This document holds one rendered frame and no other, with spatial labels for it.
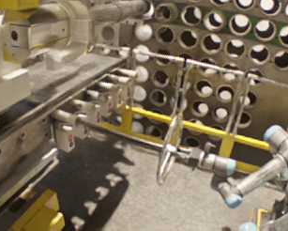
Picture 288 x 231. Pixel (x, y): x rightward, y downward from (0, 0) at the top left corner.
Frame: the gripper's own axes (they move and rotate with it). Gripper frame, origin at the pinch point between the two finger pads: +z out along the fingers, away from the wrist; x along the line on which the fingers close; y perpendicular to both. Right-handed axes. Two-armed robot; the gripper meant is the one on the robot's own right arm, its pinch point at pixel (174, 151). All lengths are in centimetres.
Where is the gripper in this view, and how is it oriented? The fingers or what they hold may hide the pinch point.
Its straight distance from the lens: 131.2
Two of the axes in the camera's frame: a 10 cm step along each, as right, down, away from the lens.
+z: -9.3, -2.5, 2.8
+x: 3.3, -1.8, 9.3
